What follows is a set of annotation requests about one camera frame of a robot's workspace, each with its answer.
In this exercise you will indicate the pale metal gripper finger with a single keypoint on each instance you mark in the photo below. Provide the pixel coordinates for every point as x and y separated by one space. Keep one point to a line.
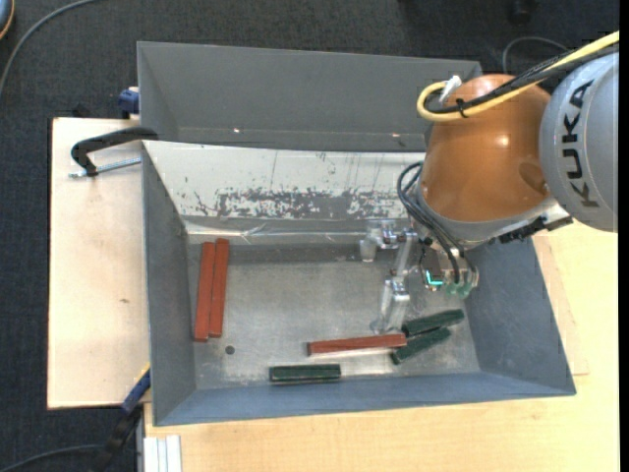
395 299
387 238

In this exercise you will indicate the dark green flat block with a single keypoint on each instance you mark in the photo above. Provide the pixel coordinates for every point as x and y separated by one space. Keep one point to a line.
304 373
421 344
432 322

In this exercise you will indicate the red-brown flat block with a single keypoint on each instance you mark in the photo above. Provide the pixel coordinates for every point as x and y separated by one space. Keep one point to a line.
219 288
356 344
204 293

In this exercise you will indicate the grey metal bin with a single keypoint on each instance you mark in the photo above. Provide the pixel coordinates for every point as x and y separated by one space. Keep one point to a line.
304 308

